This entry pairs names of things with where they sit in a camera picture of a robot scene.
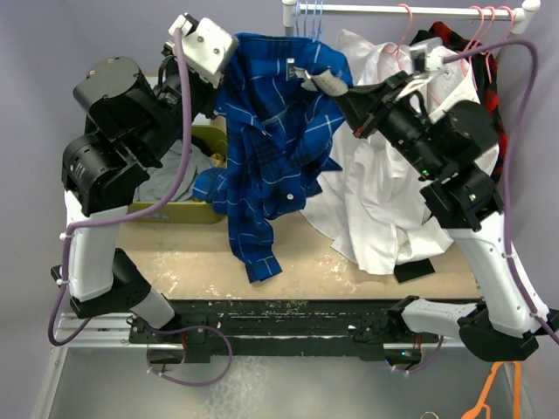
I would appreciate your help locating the red black plaid shirt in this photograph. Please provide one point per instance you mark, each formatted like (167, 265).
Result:
(485, 77)

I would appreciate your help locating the white shirt right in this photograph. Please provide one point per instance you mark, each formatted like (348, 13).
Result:
(463, 87)

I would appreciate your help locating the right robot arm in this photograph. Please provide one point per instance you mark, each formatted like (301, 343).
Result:
(506, 323)

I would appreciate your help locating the pink hanger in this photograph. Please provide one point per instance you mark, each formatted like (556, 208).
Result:
(472, 40)
(404, 30)
(493, 35)

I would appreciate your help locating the white shirt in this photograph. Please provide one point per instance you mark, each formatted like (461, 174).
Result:
(372, 209)
(463, 87)

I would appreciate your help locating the blue plaid shirt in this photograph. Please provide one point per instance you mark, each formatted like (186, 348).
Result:
(279, 139)

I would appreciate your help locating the olive green laundry bin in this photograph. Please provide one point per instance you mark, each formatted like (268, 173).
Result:
(193, 211)

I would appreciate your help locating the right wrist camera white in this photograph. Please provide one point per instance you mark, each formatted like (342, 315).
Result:
(428, 59)

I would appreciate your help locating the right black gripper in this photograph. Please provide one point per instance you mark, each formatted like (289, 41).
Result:
(360, 103)

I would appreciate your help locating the pink hanger right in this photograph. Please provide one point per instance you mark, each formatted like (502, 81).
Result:
(493, 35)

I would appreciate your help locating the white clothes rack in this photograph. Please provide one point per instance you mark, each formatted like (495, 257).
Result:
(292, 11)

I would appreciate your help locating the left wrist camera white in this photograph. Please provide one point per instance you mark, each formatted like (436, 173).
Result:
(204, 45)

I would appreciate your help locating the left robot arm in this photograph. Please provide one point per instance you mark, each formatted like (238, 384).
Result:
(130, 125)

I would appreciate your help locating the black cloth patch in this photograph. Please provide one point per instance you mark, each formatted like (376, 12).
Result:
(412, 270)

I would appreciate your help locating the grey clothes in bin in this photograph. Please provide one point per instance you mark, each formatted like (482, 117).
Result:
(162, 179)

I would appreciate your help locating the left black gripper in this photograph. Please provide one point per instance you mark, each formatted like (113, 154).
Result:
(210, 92)

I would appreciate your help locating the light blue hangers bunch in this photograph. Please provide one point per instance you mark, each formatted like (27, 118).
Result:
(308, 19)

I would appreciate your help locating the pink hanger left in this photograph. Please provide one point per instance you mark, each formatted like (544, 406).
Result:
(404, 30)

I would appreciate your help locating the white shirt left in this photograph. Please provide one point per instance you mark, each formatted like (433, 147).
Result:
(372, 209)

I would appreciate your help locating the pink hanger middle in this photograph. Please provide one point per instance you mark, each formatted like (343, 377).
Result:
(472, 40)

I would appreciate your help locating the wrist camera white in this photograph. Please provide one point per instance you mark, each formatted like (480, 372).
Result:
(428, 59)
(204, 45)

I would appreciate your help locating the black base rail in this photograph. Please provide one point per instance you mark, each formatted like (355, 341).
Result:
(360, 328)

